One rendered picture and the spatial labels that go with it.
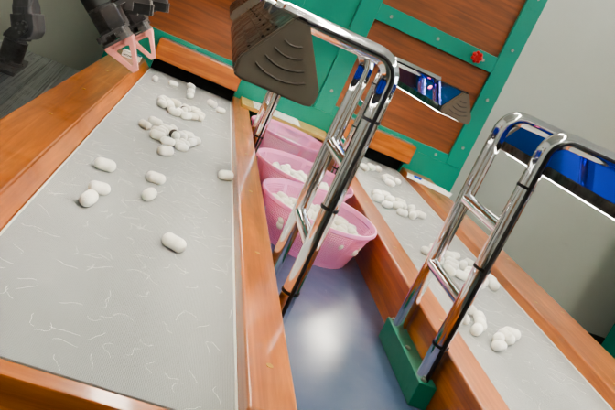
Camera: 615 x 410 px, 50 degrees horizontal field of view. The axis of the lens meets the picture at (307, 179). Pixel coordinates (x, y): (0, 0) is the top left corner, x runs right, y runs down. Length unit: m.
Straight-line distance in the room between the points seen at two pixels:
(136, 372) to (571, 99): 3.33
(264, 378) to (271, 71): 0.31
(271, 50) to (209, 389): 0.34
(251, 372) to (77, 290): 0.22
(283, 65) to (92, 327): 0.34
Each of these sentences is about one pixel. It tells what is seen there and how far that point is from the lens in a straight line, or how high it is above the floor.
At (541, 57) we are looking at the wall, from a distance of 3.67.
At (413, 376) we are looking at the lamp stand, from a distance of 1.03.
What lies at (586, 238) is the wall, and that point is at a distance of 4.16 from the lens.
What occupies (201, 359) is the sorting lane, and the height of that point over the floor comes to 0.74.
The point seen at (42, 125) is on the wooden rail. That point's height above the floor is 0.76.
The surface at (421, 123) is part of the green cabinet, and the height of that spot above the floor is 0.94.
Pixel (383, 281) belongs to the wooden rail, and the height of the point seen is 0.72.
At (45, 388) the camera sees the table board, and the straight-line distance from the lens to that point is 0.64.
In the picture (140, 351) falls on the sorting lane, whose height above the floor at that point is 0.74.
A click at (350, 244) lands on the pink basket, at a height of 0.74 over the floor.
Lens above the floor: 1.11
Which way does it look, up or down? 12 degrees down
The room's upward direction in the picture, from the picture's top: 25 degrees clockwise
